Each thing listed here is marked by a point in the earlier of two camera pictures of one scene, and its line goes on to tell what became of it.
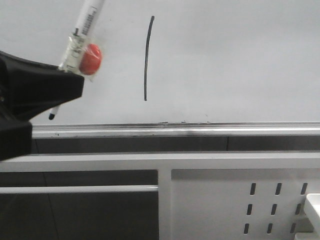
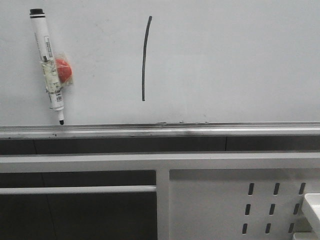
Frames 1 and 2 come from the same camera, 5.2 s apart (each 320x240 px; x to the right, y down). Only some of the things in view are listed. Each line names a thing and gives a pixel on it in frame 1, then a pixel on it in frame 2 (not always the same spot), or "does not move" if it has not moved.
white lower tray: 307,236 does not move
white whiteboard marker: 83,54 -> 57,68
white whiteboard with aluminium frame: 180,68 does not move
